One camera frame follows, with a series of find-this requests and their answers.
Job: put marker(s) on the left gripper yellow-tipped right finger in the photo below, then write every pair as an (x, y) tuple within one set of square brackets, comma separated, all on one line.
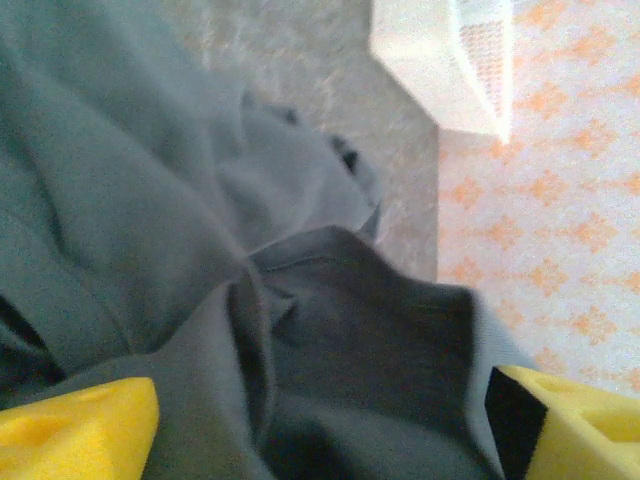
[(575, 435)]

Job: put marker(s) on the white perforated plastic basket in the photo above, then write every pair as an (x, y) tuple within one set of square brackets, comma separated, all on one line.
[(435, 65)]

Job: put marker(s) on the grey t-shirt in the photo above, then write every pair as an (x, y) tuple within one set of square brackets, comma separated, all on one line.
[(125, 175)]

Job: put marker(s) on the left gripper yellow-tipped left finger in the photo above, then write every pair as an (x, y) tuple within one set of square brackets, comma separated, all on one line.
[(70, 435)]

